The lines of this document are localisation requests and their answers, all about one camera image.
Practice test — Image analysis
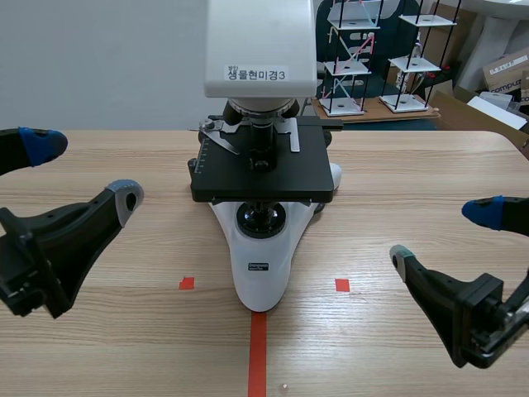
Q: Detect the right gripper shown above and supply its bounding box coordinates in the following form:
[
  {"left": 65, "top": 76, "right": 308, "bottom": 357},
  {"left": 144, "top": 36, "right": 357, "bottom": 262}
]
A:
[{"left": 389, "top": 196, "right": 529, "bottom": 369}]

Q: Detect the tower model with coloured braces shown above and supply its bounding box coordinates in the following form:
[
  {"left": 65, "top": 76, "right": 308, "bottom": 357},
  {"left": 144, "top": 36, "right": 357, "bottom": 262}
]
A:
[{"left": 320, "top": 0, "right": 379, "bottom": 117}]

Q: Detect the open brown cardboard box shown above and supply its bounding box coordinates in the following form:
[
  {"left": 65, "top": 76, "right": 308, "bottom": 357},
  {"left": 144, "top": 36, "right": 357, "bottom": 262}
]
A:
[{"left": 429, "top": 86, "right": 529, "bottom": 148}]

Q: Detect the printed brown cardboard box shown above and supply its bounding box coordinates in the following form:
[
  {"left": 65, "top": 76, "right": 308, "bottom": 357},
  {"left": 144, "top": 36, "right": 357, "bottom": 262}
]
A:
[{"left": 481, "top": 51, "right": 529, "bottom": 104}]

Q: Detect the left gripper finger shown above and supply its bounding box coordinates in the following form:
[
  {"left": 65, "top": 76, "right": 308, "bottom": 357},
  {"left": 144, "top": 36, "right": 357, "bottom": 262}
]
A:
[
  {"left": 0, "top": 179, "right": 145, "bottom": 319},
  {"left": 0, "top": 127, "right": 69, "bottom": 177}
]

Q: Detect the flat brown cardboard sheet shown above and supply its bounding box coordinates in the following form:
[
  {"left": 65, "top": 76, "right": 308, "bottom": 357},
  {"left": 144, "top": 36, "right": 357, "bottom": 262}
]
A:
[{"left": 310, "top": 95, "right": 441, "bottom": 124}]

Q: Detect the tower model with black rods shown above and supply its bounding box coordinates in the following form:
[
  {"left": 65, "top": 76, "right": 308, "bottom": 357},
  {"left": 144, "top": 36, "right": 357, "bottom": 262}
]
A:
[{"left": 379, "top": 0, "right": 459, "bottom": 113}]

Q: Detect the white and black microscope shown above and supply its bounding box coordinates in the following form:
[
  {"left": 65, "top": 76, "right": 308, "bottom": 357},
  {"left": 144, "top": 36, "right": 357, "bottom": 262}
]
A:
[{"left": 188, "top": 0, "right": 344, "bottom": 313}]

